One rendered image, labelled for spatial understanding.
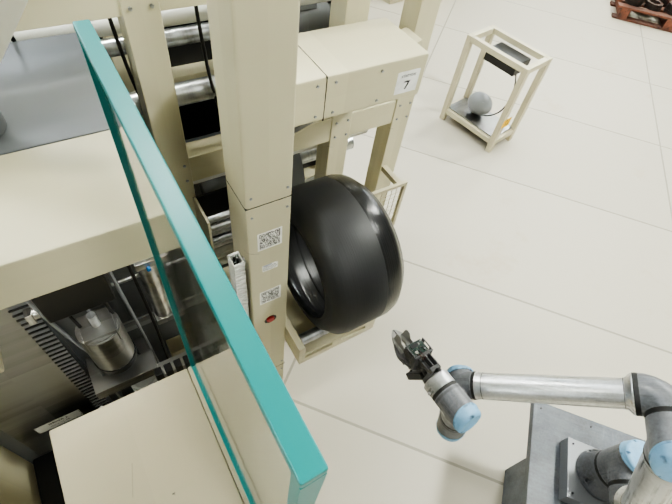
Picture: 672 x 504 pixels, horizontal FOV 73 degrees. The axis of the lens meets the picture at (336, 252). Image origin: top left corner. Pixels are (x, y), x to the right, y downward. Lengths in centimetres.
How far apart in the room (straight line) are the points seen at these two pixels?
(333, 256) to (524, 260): 237
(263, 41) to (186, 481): 99
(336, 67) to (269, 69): 51
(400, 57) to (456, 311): 196
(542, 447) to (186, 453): 149
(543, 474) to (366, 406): 97
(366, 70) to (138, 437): 118
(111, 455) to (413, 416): 178
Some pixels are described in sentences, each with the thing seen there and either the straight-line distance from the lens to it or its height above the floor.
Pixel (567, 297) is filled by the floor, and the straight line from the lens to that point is 355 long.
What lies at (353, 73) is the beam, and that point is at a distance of 143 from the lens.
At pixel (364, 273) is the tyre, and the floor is 134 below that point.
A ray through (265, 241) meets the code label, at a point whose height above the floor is 151.
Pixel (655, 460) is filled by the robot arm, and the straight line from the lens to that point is 145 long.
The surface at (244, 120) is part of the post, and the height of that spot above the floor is 192.
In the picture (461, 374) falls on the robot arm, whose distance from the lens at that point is 161.
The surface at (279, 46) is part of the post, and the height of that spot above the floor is 206.
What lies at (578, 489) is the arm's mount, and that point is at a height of 66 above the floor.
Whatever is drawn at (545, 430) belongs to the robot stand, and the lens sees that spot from 228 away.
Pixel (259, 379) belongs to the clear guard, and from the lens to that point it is 30.
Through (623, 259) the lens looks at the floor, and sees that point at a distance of 406.
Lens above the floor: 250
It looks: 52 degrees down
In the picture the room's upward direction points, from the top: 10 degrees clockwise
